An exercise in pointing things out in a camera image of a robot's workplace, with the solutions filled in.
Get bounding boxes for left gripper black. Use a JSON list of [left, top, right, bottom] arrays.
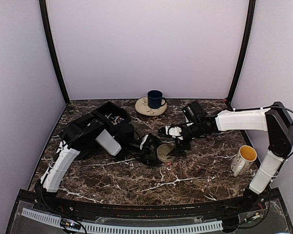
[[126, 138, 167, 167]]

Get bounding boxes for gold jar lid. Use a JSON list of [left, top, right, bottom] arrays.
[[156, 144, 175, 162]]

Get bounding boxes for black three-compartment candy tray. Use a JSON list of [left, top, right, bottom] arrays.
[[63, 101, 135, 160]]

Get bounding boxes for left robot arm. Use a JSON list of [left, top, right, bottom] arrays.
[[35, 114, 162, 194]]

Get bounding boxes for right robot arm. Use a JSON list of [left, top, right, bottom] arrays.
[[164, 101, 293, 212]]

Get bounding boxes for beige ceramic plate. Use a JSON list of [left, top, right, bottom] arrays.
[[135, 96, 167, 117]]

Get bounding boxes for dark blue mug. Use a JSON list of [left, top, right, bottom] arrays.
[[147, 90, 167, 109]]

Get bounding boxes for white mug yellow inside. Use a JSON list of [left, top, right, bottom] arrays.
[[230, 145, 257, 177]]

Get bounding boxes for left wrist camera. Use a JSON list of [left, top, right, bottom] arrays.
[[140, 134, 148, 150]]

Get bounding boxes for white slotted cable duct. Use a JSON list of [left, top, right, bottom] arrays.
[[21, 208, 223, 234]]

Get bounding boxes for right black frame post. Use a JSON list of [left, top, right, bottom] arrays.
[[226, 0, 256, 106]]

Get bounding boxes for black frame post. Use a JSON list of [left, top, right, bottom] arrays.
[[39, 0, 70, 105], [226, 0, 256, 106]]

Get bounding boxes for left black frame post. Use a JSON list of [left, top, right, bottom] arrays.
[[39, 0, 70, 105]]

